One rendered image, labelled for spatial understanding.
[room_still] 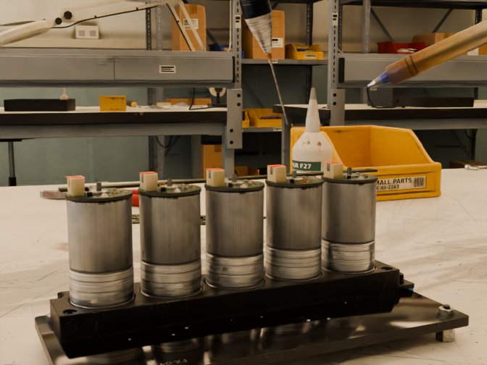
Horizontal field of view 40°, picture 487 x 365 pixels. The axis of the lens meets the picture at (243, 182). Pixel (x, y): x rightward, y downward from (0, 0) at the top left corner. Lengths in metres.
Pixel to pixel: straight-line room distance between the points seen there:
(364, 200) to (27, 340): 0.15
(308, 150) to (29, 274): 0.26
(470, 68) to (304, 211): 2.82
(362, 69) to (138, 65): 0.92
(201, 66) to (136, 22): 2.16
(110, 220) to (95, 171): 4.45
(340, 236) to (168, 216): 0.08
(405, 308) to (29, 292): 0.18
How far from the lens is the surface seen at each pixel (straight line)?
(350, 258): 0.30
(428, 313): 0.29
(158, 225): 0.26
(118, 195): 0.25
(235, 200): 0.27
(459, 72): 3.05
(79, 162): 4.69
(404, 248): 0.44
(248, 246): 0.27
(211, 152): 4.37
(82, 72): 2.53
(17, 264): 0.41
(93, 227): 0.25
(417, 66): 0.26
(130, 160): 4.71
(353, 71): 2.80
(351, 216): 0.29
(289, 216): 0.28
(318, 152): 0.55
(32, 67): 2.53
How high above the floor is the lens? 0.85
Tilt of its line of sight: 8 degrees down
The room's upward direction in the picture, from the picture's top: straight up
